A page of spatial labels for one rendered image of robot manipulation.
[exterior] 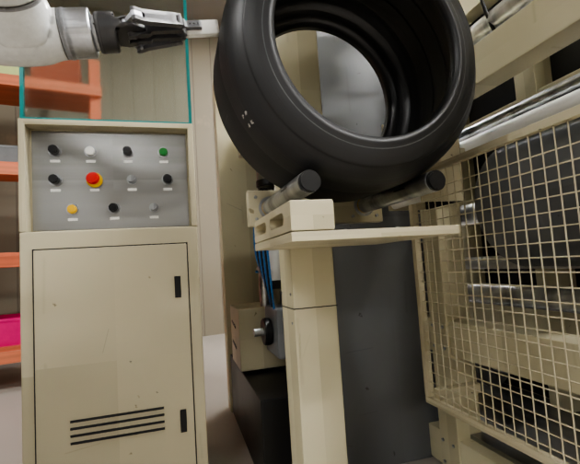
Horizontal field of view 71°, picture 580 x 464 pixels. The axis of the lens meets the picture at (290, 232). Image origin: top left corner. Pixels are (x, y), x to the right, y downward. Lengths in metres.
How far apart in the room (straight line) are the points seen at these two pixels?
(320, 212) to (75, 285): 0.94
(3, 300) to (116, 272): 3.30
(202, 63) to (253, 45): 4.52
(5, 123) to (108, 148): 3.42
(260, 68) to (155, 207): 0.82
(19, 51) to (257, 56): 0.42
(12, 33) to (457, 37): 0.85
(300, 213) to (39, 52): 0.55
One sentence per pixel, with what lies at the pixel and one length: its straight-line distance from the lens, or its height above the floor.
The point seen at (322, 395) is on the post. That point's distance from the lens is 1.20.
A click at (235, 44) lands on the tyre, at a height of 1.16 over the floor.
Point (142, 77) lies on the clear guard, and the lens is 1.64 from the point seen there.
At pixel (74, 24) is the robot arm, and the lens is 0.91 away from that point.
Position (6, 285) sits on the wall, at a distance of 4.70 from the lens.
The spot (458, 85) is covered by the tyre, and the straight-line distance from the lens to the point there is 0.97.
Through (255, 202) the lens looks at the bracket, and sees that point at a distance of 1.10.
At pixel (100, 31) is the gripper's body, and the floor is 1.20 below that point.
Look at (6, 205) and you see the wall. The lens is 4.76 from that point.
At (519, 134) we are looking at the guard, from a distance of 1.01.
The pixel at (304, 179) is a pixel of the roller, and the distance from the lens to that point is 0.77.
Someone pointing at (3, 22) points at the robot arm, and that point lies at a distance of 0.89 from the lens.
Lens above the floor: 0.75
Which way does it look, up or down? 4 degrees up
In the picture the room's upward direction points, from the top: 4 degrees counter-clockwise
